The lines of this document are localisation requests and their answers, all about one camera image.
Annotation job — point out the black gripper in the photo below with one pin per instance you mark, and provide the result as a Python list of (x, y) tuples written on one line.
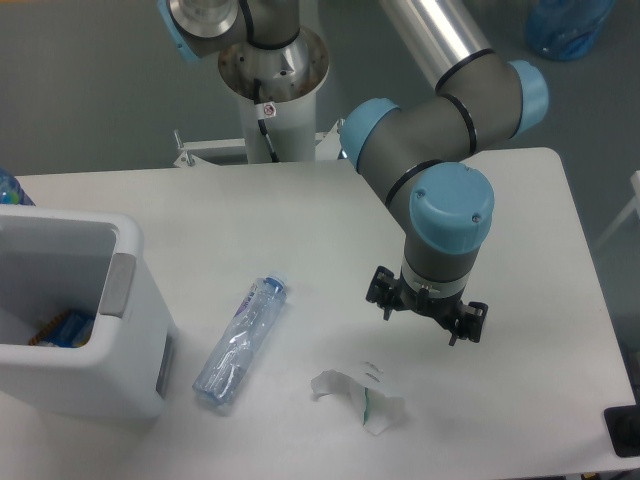
[(465, 320)]

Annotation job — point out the clear plastic water bottle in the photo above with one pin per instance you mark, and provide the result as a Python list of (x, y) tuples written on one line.
[(223, 372)]

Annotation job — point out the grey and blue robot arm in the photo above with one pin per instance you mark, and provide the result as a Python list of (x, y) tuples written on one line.
[(413, 160)]

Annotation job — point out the white trash can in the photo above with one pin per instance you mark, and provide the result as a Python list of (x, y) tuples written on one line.
[(58, 260)]

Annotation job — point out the black device at table edge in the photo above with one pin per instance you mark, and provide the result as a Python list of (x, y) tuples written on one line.
[(623, 427)]

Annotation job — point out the large blue water jug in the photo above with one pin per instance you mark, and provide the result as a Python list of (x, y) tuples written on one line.
[(565, 30)]

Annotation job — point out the blue snack wrapper in bin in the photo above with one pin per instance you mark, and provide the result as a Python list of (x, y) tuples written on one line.
[(70, 329)]

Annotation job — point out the blue bottle behind bin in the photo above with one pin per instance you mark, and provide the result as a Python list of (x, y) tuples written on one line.
[(11, 191)]

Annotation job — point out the white pedestal base bracket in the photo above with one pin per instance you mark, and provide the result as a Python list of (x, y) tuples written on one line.
[(233, 151)]

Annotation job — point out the white frame at right edge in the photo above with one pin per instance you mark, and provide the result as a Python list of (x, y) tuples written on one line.
[(630, 209)]

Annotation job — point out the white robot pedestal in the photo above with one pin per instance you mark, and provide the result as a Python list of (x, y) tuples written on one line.
[(276, 96)]

